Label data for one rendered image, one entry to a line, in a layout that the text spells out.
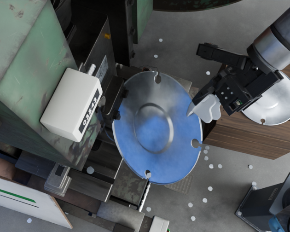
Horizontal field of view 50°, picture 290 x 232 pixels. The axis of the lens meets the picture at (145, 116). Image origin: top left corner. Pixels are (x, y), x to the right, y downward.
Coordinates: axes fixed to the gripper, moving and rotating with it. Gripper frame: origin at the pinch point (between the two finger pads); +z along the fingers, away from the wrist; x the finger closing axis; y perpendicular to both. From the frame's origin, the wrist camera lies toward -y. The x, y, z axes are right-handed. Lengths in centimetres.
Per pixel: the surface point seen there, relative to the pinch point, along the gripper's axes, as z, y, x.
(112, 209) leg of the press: 44.0, 6.9, 1.3
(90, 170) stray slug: 38.9, -5.8, -2.8
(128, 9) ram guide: -12.1, -16.5, -17.7
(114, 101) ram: 9.9, -11.1, -9.3
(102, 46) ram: -3.3, -16.1, -18.4
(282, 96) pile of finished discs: 9, 2, 88
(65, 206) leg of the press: 106, -11, 23
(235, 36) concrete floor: 20, -48, 128
